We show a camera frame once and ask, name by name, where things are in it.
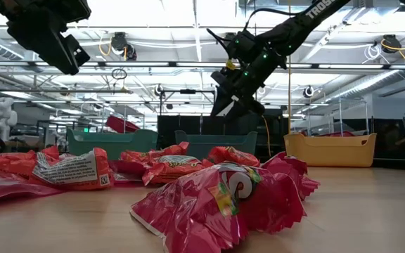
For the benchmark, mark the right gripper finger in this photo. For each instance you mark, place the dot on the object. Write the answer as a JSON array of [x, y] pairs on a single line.
[[246, 110], [220, 102]]

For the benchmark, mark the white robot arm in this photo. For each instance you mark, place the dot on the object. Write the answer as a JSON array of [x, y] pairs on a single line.
[[2, 116]]

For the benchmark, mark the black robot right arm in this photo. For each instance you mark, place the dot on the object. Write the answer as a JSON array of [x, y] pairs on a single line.
[[304, 21]]

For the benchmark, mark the orange Reese's candy pack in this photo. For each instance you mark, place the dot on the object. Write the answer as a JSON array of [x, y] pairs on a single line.
[[9, 163], [174, 168], [69, 170]]

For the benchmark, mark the pink translucent candy wrapper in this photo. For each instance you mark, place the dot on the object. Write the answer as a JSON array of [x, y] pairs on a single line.
[[125, 170]]

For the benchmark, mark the long red candy wrapper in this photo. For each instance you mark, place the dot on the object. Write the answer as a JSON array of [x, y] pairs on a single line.
[[5, 188]]

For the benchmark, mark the black partition panels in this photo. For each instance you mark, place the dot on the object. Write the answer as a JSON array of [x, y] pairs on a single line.
[[188, 124]]

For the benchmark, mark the blue plastic bin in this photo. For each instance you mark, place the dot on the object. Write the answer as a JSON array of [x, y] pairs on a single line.
[[202, 144]]

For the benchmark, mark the yellow plastic bin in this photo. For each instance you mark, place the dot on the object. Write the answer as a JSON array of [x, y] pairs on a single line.
[[329, 154]]

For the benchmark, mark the white metal rack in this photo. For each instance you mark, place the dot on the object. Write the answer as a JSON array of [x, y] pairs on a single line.
[[340, 116]]

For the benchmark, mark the red plastic bin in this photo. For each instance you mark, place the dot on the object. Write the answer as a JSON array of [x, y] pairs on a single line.
[[120, 124]]

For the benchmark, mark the teal green plastic bin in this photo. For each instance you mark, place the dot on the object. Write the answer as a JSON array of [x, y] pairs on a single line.
[[111, 144]]

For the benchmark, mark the black partition screen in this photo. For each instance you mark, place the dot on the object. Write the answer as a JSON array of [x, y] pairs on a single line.
[[378, 137]]

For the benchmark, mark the person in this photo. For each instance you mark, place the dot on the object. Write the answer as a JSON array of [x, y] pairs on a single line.
[[397, 135]]

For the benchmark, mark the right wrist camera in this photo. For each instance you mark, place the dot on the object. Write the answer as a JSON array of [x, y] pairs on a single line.
[[243, 45]]

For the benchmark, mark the black gantry frame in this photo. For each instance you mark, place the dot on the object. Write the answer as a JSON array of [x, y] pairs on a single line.
[[187, 91]]

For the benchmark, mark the grey metal rail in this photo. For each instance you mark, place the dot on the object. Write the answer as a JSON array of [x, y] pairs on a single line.
[[48, 91]]

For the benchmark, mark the black overhead light rail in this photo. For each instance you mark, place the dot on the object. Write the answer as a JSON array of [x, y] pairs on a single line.
[[153, 64]]

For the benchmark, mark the black aluminium rig frame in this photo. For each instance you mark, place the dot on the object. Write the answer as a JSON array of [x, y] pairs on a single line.
[[399, 163]]

